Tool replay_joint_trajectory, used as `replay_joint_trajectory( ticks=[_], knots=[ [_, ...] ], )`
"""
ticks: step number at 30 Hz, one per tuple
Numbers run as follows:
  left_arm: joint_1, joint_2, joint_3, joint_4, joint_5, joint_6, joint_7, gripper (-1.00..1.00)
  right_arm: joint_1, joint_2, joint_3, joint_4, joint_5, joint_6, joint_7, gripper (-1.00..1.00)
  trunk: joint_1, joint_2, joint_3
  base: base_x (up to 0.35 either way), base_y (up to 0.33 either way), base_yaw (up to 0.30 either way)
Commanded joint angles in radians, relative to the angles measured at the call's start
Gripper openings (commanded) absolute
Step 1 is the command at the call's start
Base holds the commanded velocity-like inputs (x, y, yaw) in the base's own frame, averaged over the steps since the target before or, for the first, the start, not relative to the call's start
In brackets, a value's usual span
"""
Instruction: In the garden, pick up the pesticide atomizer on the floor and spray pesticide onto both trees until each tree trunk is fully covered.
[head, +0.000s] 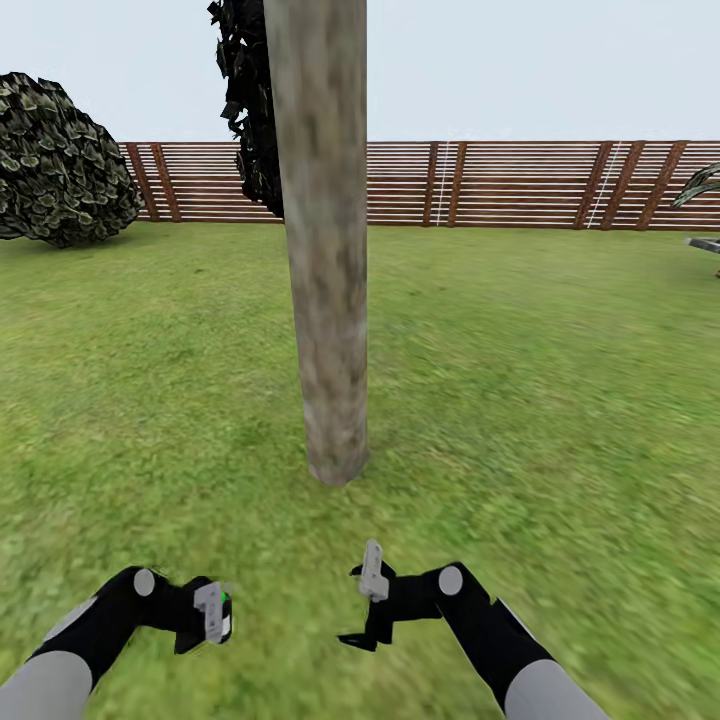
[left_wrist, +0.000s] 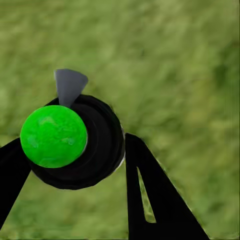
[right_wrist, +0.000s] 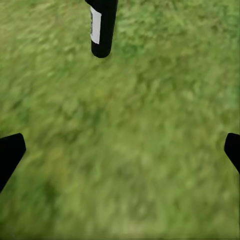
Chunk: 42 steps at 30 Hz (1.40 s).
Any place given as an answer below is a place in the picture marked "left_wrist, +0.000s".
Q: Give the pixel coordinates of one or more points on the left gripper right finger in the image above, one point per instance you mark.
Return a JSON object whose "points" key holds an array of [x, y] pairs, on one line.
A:
{"points": [[174, 220]]}

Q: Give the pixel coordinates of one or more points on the pesticide atomizer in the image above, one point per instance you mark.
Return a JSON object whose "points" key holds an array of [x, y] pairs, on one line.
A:
{"points": [[76, 140]]}

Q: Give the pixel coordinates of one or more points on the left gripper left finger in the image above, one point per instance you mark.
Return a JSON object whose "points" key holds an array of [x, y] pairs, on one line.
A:
{"points": [[14, 171]]}

